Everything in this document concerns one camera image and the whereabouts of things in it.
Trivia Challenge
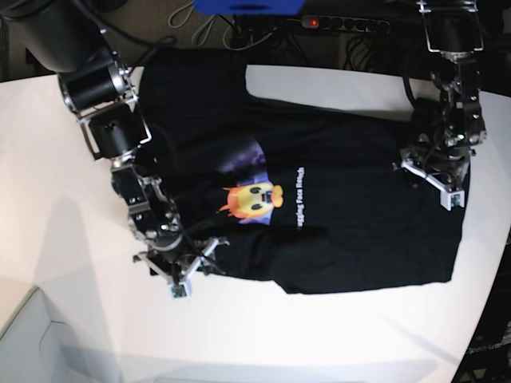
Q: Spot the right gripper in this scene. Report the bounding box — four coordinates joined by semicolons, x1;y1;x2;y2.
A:
133;235;230;284

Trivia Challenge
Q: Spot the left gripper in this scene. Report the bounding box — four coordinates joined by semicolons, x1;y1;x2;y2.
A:
393;143;473;195

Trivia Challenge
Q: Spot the black printed t-shirt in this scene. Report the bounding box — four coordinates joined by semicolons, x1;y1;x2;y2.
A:
140;49;465;294

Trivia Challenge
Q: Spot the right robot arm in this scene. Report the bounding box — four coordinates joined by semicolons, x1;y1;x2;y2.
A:
1;1;224;295

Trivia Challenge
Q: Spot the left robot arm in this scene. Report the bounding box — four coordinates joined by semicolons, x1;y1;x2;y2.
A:
401;1;487;210

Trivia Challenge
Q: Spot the white bin at table corner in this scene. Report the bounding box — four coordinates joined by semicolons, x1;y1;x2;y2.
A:
1;289;123;382

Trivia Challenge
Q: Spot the black power strip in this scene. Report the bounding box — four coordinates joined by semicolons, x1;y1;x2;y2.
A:
300;15;390;35

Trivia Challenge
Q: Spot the blue plastic box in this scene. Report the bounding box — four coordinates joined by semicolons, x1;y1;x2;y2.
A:
193;0;305;15

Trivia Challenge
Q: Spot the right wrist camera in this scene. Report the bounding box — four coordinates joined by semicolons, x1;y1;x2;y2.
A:
167;281;192;299

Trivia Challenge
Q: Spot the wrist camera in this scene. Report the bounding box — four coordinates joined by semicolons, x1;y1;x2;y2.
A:
440;190;465;211
167;281;192;299

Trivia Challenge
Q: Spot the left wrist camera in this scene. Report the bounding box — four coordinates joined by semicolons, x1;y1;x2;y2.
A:
440;190;465;211

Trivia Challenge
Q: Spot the grey looped cable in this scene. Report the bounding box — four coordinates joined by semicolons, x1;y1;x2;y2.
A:
167;0;276;51

